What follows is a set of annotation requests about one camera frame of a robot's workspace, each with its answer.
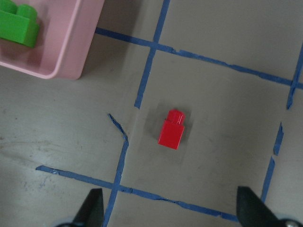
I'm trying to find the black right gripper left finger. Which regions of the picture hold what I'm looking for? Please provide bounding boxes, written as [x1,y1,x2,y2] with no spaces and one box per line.
[71,188,104,227]

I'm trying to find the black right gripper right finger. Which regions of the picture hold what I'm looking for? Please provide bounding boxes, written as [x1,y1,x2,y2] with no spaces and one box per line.
[236,186,303,227]

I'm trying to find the red toy block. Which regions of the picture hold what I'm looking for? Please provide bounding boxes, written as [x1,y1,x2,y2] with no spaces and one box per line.
[158,109,186,150]

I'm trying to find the green toy block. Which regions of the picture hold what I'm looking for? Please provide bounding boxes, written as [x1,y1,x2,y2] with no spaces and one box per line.
[0,0,40,48]

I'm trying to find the pink plastic box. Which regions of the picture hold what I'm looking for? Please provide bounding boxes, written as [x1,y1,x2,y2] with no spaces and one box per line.
[0,0,104,79]

